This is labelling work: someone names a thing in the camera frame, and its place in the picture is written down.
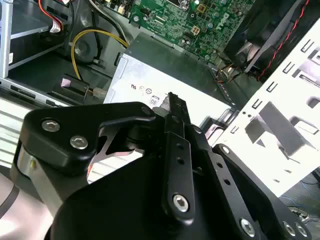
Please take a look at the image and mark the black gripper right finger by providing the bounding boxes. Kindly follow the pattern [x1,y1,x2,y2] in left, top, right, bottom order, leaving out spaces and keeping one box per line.
[174,94,313,240]

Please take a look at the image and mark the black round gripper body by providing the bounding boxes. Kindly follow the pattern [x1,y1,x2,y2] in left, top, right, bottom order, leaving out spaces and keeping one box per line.
[10,120,251,240]

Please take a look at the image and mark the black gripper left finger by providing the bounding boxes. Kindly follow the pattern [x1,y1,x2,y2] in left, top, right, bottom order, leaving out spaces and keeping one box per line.
[18,91,196,222]

